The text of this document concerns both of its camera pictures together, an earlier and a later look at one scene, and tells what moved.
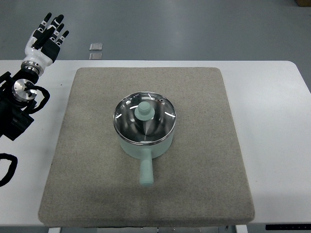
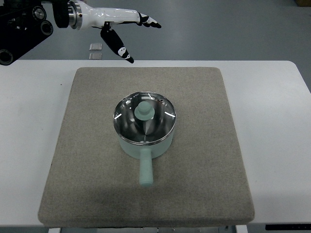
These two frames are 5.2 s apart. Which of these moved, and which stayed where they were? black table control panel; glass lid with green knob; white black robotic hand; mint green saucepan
Moved: white black robotic hand
Stayed: black table control panel; glass lid with green knob; mint green saucepan
